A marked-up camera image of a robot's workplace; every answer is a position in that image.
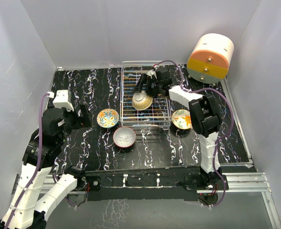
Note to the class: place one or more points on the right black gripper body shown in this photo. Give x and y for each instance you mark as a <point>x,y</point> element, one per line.
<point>152,87</point>

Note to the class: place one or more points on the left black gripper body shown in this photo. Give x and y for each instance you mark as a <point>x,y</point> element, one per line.
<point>72,121</point>

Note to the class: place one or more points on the yellow teal sun bowl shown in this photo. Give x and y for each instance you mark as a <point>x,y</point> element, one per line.
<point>141,101</point>

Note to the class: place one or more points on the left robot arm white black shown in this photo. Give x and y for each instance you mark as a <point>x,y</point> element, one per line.
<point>28,210</point>

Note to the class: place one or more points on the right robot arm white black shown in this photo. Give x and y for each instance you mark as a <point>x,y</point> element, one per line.
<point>205,118</point>

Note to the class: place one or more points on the orange blue floral bowl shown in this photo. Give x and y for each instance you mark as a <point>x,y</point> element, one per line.
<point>107,118</point>

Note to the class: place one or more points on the white orange flower bowl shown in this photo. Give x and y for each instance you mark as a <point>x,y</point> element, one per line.
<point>181,119</point>

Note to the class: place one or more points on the grey red-rimmed patterned bowl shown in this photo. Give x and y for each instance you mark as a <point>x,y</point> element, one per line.
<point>124,137</point>

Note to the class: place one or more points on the round pastel drawer cabinet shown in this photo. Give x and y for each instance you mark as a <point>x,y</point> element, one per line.
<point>210,59</point>

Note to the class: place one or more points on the black front mounting bar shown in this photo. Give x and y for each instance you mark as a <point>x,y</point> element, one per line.
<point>189,183</point>

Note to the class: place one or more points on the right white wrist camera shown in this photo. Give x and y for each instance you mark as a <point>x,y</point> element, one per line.
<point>151,73</point>

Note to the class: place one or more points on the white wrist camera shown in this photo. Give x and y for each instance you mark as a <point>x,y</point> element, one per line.
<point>151,73</point>
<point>63,100</point>

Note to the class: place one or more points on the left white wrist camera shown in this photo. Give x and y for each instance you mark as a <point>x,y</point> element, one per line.
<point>63,100</point>

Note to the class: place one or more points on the white wire dish rack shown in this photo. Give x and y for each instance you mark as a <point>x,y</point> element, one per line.
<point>158,115</point>

